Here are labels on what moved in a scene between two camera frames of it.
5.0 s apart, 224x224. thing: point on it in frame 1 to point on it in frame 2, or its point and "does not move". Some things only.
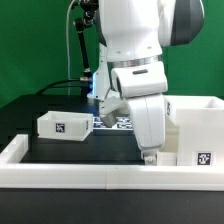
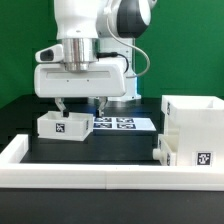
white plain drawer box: [63, 125] does not move
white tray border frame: [157, 177] does not move
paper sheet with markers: [121, 123] does not move
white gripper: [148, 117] to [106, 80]
